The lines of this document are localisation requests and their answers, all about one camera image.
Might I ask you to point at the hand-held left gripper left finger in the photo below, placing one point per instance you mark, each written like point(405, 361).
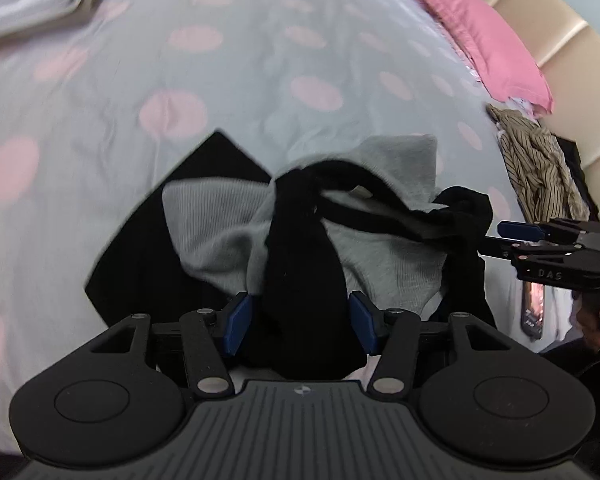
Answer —
point(240, 322)

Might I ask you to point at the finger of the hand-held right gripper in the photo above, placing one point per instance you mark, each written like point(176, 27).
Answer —
point(522, 231)
point(500, 249)

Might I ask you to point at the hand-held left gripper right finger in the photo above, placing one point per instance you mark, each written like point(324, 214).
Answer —
point(362, 322)

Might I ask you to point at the grey and black shirt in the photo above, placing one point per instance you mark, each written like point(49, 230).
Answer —
point(380, 260)

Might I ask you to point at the person's right hand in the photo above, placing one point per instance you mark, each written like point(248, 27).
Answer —
point(592, 327)

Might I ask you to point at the smartphone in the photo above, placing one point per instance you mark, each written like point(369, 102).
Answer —
point(532, 310)

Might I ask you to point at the brown striped garment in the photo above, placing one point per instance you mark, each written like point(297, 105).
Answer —
point(530, 160)

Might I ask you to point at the dark garment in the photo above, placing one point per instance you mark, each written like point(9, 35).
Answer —
point(575, 160)

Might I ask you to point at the beige padded headboard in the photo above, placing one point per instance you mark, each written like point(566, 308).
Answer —
point(580, 60)

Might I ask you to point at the pink pillow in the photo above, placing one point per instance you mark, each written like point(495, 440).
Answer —
point(480, 35)

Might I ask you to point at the pink dotted grey bedsheet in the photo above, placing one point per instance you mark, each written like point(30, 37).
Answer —
point(230, 85)

